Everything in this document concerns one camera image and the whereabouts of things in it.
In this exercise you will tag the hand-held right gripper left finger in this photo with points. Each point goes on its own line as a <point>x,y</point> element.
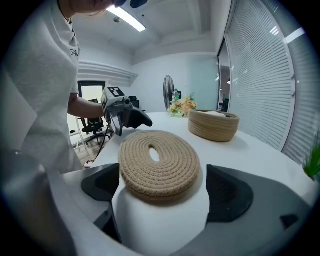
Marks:
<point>100,182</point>

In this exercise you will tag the green drink bottle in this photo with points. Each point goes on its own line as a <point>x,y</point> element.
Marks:
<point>176,96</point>

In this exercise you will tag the black head-worn camera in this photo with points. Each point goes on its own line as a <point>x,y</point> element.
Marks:
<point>137,2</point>

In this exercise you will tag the small green potted plant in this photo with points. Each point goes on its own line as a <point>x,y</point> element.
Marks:
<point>312,162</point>

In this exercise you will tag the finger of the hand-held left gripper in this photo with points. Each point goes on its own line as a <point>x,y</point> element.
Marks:
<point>140,120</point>
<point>117,125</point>

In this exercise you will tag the black standing fan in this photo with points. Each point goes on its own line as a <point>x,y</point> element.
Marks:
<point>168,92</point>

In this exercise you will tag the person's left forearm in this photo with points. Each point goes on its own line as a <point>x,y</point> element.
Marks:
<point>85,107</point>

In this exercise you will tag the white metal rack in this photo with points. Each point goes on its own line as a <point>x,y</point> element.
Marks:
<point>80,135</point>

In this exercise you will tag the white window blinds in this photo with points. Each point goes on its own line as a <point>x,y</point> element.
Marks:
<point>262,95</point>

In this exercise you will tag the black swivel office chair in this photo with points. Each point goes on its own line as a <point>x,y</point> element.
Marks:
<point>133,100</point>
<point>93,123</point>

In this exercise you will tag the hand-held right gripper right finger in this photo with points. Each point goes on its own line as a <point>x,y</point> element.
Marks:
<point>225,197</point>

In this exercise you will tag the artificial flower bouquet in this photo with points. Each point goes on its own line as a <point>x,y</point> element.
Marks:
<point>182,106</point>

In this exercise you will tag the ceiling light strip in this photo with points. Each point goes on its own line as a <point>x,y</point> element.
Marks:
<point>127,18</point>

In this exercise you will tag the white power strip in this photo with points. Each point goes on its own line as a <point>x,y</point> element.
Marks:
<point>87,163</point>

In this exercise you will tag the person's grey shirt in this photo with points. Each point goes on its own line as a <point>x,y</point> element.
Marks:
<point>37,87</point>

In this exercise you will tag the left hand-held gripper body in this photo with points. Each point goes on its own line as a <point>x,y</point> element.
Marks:
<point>112,100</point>

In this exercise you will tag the person's head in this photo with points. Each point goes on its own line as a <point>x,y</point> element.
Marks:
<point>92,6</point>

